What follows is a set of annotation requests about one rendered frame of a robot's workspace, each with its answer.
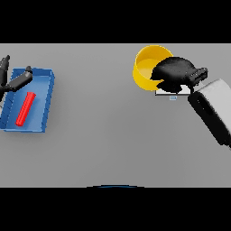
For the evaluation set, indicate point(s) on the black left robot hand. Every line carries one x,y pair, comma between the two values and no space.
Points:
18,81

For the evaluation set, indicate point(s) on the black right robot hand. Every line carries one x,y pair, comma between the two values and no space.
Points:
174,72

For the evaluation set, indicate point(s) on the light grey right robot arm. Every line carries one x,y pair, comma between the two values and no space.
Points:
215,109

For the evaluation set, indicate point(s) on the pale square measuring scale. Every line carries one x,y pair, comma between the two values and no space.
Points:
185,89

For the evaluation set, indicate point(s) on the red beaker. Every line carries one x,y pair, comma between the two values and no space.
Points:
25,109

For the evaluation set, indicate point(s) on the yellow bowl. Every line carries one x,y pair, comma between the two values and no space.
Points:
145,70

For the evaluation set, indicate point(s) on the blue tray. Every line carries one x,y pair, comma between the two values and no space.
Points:
33,102

